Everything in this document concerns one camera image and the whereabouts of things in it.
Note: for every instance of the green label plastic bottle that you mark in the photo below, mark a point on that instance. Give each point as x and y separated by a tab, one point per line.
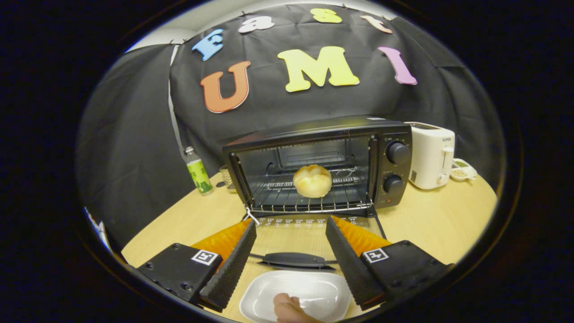
198	172

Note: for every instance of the black backdrop cloth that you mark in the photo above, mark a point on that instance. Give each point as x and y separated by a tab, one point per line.
278	103

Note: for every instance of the black toaster oven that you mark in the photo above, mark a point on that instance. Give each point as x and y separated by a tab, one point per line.
314	128

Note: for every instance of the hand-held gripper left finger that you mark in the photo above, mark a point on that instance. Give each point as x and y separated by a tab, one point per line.
231	269

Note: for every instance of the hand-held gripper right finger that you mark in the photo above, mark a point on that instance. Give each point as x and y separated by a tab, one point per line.
350	269

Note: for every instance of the golden bread bun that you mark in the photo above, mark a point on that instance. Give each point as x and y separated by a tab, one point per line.
312	181

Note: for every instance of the small white snack dish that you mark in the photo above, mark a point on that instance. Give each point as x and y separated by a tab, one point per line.
462	170

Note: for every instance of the white pop-up toaster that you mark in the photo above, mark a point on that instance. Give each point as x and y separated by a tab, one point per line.
430	154

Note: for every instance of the white square plate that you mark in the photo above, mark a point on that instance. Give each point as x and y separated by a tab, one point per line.
323	291

